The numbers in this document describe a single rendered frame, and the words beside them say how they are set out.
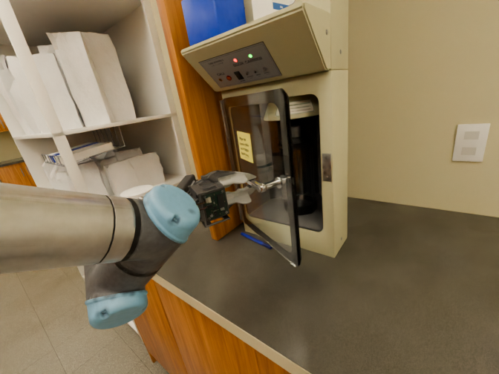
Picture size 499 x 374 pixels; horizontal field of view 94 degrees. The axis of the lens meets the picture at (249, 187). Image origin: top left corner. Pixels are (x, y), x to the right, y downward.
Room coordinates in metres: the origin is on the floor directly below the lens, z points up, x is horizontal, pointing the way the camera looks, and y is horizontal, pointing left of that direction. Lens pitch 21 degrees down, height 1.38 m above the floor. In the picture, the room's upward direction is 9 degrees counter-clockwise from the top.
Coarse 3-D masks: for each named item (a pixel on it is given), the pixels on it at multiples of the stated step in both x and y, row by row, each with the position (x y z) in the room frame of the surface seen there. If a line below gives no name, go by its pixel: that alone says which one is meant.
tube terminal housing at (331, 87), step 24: (312, 0) 0.55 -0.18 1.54; (336, 0) 0.55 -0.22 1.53; (336, 24) 0.55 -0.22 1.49; (336, 48) 0.55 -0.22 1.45; (336, 72) 0.55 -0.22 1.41; (288, 96) 0.59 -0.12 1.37; (336, 96) 0.54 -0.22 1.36; (336, 120) 0.54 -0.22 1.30; (336, 144) 0.54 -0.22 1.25; (336, 168) 0.54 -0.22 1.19; (336, 192) 0.54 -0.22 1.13; (336, 216) 0.54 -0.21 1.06; (312, 240) 0.56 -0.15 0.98; (336, 240) 0.54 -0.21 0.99
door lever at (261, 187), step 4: (252, 180) 0.50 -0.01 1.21; (256, 180) 0.49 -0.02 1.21; (276, 180) 0.48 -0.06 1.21; (280, 180) 0.47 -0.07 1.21; (248, 184) 0.51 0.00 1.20; (252, 184) 0.49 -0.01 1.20; (256, 184) 0.47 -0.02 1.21; (260, 184) 0.47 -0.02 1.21; (264, 184) 0.46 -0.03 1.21; (268, 184) 0.47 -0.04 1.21; (272, 184) 0.47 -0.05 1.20; (276, 184) 0.47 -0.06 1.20; (280, 184) 0.47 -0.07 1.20; (256, 188) 0.47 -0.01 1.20; (260, 188) 0.46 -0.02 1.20; (264, 188) 0.46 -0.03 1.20; (268, 188) 0.46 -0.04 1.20
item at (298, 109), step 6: (294, 96) 0.62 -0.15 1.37; (300, 96) 0.62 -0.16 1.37; (306, 96) 0.62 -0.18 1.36; (312, 96) 0.63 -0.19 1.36; (294, 102) 0.62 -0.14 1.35; (300, 102) 0.62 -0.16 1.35; (306, 102) 0.62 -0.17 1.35; (312, 102) 0.62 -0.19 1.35; (318, 102) 0.63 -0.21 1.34; (294, 108) 0.61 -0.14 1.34; (300, 108) 0.61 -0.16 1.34; (306, 108) 0.61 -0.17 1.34; (312, 108) 0.61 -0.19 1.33; (318, 108) 0.62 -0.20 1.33; (294, 114) 0.61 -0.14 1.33; (300, 114) 0.60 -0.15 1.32; (306, 114) 0.60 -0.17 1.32; (312, 114) 0.60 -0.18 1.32; (318, 114) 0.61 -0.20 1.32
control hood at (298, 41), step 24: (264, 24) 0.49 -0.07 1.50; (288, 24) 0.47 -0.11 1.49; (312, 24) 0.46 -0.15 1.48; (192, 48) 0.62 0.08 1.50; (216, 48) 0.58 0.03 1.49; (240, 48) 0.55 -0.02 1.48; (288, 48) 0.50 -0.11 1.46; (312, 48) 0.48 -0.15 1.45; (288, 72) 0.55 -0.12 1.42; (312, 72) 0.52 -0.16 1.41
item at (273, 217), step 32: (256, 96) 0.53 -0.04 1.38; (256, 128) 0.55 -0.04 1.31; (288, 128) 0.44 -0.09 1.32; (256, 160) 0.57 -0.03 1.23; (288, 160) 0.44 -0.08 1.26; (256, 192) 0.59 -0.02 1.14; (288, 192) 0.45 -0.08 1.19; (256, 224) 0.62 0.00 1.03; (288, 224) 0.46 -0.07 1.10; (288, 256) 0.47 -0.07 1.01
